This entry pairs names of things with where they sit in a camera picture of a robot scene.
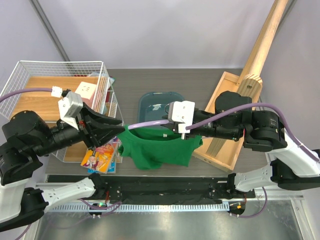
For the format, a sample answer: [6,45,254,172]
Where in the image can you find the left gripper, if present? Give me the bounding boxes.
[35,101,128,156]

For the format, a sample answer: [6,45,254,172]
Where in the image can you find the lilac plastic clothes hanger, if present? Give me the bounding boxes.
[126,102,176,131]

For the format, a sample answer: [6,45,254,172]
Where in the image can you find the green tank top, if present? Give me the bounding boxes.
[117,126,203,170]

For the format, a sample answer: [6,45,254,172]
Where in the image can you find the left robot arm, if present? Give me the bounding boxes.
[0,105,125,232]

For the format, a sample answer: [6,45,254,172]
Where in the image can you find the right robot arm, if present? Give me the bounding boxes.
[186,91,320,198]

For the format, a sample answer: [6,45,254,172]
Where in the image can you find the wooden clothes rack stand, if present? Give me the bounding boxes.
[192,0,288,173]

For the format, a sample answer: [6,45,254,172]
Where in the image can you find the colourful children's book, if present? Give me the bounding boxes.
[80,137,123,174]

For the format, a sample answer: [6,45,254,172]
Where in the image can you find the pink white cube socket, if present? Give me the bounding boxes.
[75,81,97,107]

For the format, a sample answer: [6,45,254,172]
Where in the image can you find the light blue plush toy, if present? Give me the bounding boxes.
[88,71,116,116]

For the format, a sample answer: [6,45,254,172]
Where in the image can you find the teal plastic basin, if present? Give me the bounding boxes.
[137,91,185,123]

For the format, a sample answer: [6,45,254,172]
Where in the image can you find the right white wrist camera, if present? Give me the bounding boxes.
[168,100,195,140]

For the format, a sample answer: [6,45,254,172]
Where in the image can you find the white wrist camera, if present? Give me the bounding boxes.
[168,100,195,140]
[51,86,83,130]

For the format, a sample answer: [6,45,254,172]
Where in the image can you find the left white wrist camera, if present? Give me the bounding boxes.
[51,86,83,130]

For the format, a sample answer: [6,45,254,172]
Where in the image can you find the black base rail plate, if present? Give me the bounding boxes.
[47,174,256,205]

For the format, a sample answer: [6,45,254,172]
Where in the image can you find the white slotted cable duct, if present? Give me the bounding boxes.
[49,201,230,213]

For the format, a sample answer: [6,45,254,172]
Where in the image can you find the white wire shelf rack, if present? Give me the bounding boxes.
[0,60,127,164]

